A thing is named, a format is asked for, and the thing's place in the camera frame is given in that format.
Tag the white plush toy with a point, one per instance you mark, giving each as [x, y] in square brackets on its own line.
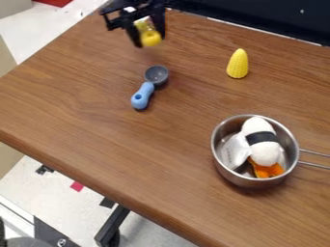
[264, 149]

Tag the yellow toy corn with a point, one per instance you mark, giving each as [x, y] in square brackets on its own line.
[237, 66]

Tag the silver pot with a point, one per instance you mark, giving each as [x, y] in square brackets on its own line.
[225, 128]

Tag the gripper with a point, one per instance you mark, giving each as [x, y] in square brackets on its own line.
[129, 9]

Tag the yellow toy knife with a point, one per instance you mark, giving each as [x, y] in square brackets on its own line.
[150, 38]

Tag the black table leg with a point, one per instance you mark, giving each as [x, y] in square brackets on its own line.
[109, 226]

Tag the blue scoop with grey bowl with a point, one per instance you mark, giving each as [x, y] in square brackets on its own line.
[142, 96]

